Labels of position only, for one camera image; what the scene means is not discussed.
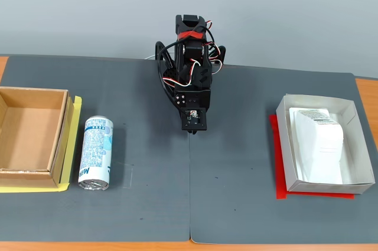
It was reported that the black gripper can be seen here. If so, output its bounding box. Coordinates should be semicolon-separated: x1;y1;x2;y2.
173;87;212;136

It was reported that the white blue printed package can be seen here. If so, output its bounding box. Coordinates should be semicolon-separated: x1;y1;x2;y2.
77;115;115;192

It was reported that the white cardboard box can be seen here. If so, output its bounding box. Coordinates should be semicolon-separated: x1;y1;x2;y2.
275;93;376;195

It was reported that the grey mat with faint lines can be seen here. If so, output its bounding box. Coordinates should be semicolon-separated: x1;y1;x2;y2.
0;55;191;243

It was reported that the red paper sheet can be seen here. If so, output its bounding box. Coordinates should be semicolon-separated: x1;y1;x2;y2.
268;114;355;201

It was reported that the red tape band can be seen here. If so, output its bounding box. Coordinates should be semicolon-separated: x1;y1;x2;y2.
177;30;208;40

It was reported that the yellow paper sheet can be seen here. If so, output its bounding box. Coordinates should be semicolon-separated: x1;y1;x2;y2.
0;94;83;194

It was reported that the white plastic package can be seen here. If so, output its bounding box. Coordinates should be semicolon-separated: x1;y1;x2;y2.
288;106;345;185

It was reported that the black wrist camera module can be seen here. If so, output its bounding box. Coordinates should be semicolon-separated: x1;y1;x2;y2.
181;108;208;132

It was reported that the red white black servo wire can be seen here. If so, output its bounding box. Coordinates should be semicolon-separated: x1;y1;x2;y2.
161;20;223;88

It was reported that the black cable loop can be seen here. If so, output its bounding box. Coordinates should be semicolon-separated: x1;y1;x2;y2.
155;23;214;107

